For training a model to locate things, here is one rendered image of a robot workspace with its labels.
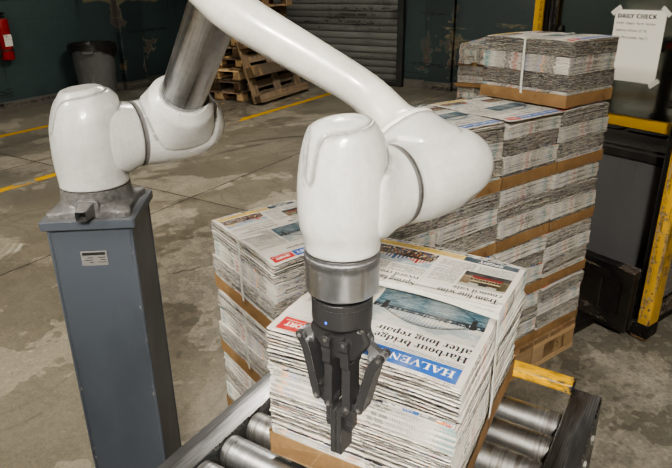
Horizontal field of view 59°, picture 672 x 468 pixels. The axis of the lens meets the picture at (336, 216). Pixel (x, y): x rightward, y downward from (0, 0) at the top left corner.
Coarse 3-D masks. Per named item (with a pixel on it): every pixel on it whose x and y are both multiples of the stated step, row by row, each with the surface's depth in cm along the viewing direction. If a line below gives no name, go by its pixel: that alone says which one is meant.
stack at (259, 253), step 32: (512, 192) 201; (544, 192) 212; (224, 224) 173; (256, 224) 173; (288, 224) 173; (416, 224) 176; (448, 224) 186; (480, 224) 196; (512, 224) 205; (224, 256) 175; (256, 256) 156; (288, 256) 153; (512, 256) 211; (256, 288) 161; (288, 288) 154; (224, 320) 188; (224, 352) 195; (256, 352) 172
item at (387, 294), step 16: (384, 288) 94; (416, 288) 94; (432, 288) 93; (400, 304) 90; (416, 304) 90; (432, 304) 90; (448, 304) 89; (480, 304) 89; (496, 304) 89; (480, 320) 86; (496, 320) 86
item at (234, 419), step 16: (256, 384) 109; (240, 400) 105; (256, 400) 105; (224, 416) 101; (240, 416) 101; (208, 432) 98; (224, 432) 97; (240, 432) 99; (192, 448) 94; (208, 448) 94; (160, 464) 91; (176, 464) 91; (192, 464) 91
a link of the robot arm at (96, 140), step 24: (72, 96) 126; (96, 96) 127; (72, 120) 125; (96, 120) 127; (120, 120) 130; (72, 144) 127; (96, 144) 128; (120, 144) 131; (144, 144) 135; (72, 168) 129; (96, 168) 129; (120, 168) 133
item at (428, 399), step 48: (288, 336) 83; (384, 336) 81; (432, 336) 82; (480, 336) 82; (288, 384) 86; (384, 384) 77; (432, 384) 73; (480, 384) 83; (288, 432) 89; (384, 432) 81; (432, 432) 76; (480, 432) 91
